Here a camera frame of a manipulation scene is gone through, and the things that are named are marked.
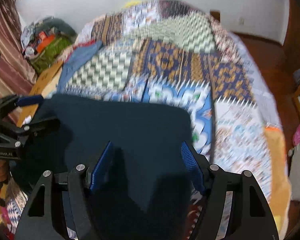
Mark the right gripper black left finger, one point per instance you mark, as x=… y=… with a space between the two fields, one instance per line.
x=65 y=200

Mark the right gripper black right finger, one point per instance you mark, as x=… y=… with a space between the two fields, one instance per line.
x=225 y=205

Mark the dark teal sweatpants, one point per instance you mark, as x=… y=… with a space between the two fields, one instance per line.
x=148 y=189

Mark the person's left hand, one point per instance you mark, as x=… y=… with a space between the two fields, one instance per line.
x=4 y=170

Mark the wooden bedside board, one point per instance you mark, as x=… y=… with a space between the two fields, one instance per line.
x=43 y=80

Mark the striped pink curtain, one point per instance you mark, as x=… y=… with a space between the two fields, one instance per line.
x=17 y=76

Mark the green patterned bag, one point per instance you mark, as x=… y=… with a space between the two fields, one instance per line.
x=49 y=54

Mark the folded blue jeans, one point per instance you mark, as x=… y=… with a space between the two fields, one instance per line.
x=80 y=55

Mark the patchwork patterned bedspread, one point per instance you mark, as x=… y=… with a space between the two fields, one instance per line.
x=165 y=51

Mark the yellow object behind bed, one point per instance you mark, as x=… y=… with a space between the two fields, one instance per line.
x=131 y=3

